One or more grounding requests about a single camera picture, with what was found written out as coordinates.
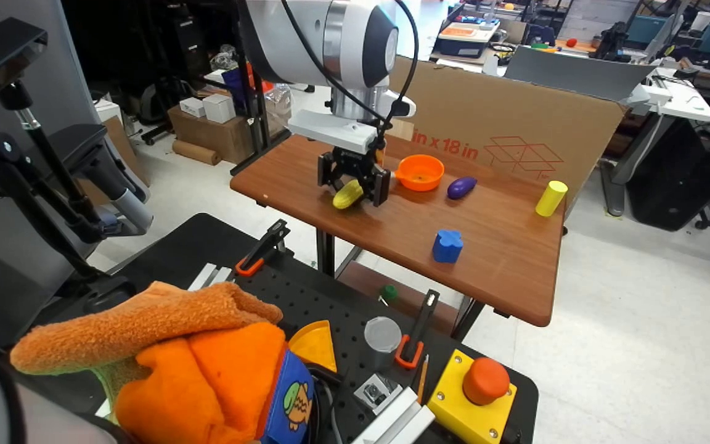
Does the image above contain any black perforated base board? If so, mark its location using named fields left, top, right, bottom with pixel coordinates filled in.
left=37, top=211, right=540, bottom=444

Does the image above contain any yellow cylinder block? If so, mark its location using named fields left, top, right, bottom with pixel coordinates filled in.
left=534, top=178, right=572, bottom=220

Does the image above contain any yellow wedge piece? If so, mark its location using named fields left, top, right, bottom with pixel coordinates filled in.
left=287, top=318, right=341, bottom=374

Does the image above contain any black white fiducial tag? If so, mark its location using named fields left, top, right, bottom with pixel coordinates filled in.
left=352, top=371, right=405, bottom=417

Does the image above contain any yellow emergency stop box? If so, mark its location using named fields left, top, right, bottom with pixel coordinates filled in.
left=424, top=347, right=521, bottom=444

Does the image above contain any purple toy eggplant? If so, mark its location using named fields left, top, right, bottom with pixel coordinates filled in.
left=445, top=175, right=482, bottom=201

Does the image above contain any white background table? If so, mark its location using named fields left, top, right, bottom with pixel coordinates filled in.
left=625, top=68, right=710, bottom=127

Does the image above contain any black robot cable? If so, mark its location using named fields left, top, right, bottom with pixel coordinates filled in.
left=279, top=0, right=423, bottom=141

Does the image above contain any red emergency stop button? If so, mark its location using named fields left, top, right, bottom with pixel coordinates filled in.
left=462, top=355, right=514, bottom=406

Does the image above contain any orange pencil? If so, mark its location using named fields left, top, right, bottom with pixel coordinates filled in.
left=417, top=353, right=431, bottom=404

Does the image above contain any orange fluffy towel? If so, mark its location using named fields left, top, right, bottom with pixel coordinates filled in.
left=7, top=279, right=288, bottom=444

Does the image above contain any brown cardboard box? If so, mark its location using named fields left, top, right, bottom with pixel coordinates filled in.
left=165, top=103, right=256, bottom=166

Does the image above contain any black orange spring clamp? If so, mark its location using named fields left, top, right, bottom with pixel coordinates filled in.
left=233, top=216, right=293, bottom=281
left=393, top=286, right=441, bottom=371

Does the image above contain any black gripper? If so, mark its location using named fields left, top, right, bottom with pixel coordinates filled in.
left=315, top=142, right=396, bottom=209

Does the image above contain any blue toy block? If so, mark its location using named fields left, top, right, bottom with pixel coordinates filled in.
left=431, top=226, right=467, bottom=267

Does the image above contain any blue printed cloth patch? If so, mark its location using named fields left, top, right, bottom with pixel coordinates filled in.
left=260, top=349, right=318, bottom=444

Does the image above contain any brown wooden table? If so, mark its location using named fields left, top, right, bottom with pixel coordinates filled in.
left=230, top=131, right=569, bottom=327

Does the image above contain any silver aluminium profile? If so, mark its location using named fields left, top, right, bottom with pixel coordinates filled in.
left=185, top=259, right=234, bottom=293
left=350, top=385, right=439, bottom=444

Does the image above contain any orange bowl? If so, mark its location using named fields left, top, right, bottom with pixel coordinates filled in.
left=391, top=152, right=449, bottom=194

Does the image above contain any yellow toy maize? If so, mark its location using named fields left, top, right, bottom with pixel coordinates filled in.
left=332, top=178, right=367, bottom=211

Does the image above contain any brown cardboard sheet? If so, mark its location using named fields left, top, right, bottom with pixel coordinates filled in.
left=383, top=55, right=626, bottom=209

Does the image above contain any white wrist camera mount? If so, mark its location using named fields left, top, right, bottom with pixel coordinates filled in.
left=287, top=108, right=383, bottom=156

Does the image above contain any grey panel board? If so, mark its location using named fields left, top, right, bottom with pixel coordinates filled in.
left=507, top=46, right=656, bottom=106

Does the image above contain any black bag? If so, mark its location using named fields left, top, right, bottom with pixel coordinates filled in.
left=625, top=120, right=710, bottom=233

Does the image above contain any grey round disc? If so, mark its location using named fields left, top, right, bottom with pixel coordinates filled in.
left=364, top=316, right=405, bottom=355

